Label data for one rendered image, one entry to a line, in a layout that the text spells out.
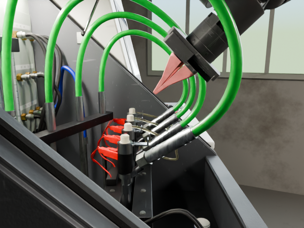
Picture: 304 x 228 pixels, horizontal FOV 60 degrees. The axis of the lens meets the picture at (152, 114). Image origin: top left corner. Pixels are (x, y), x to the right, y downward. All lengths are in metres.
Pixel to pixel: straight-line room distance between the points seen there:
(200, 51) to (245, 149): 2.32
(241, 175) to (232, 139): 0.38
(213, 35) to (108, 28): 0.46
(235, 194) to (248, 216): 0.08
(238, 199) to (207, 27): 0.38
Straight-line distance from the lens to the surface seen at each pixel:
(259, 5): 0.42
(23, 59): 0.76
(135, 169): 0.50
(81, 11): 0.84
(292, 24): 2.54
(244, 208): 0.60
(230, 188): 0.66
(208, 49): 0.41
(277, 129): 2.63
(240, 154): 2.71
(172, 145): 0.35
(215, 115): 0.33
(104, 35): 0.82
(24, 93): 0.76
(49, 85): 0.57
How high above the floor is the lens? 1.26
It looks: 13 degrees down
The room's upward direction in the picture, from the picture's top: straight up
